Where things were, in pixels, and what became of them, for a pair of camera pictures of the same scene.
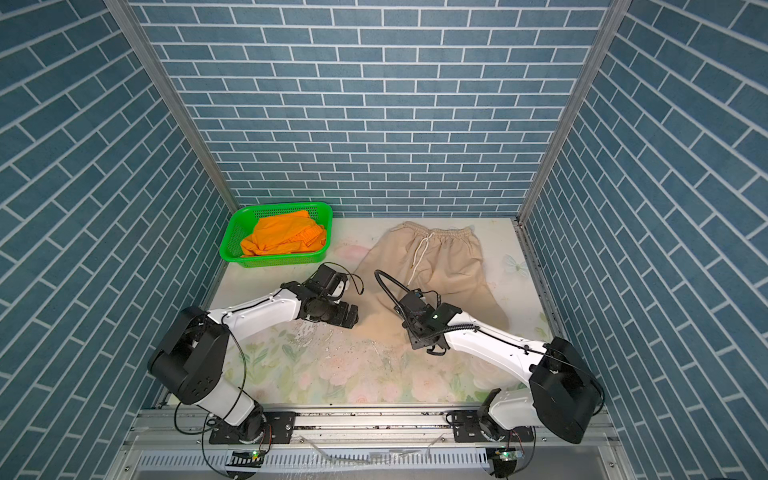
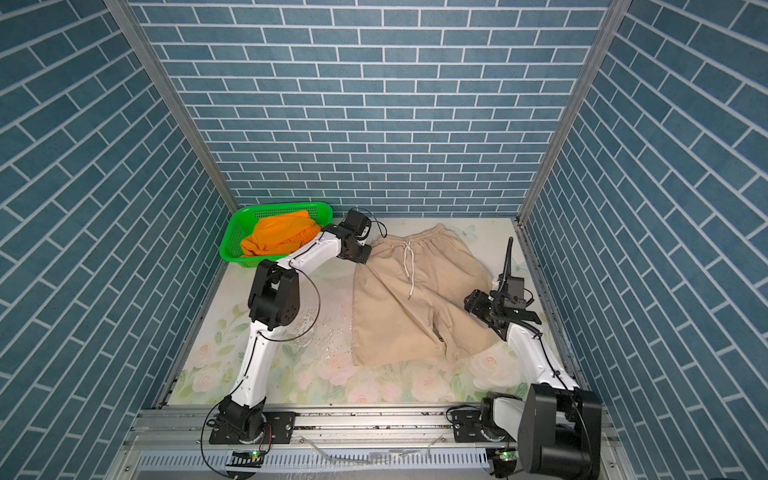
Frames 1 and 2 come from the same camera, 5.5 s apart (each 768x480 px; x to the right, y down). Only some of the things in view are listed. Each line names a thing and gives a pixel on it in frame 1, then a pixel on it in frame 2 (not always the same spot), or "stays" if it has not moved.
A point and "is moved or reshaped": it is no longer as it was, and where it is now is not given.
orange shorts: [282, 233] stays
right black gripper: [411, 333] -> [478, 301]
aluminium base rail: [159, 444] stays
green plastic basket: [240, 224] stays
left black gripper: [341, 318] -> [363, 255]
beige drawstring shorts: [444, 261] is moved or reshaped
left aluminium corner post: [127, 18] stays
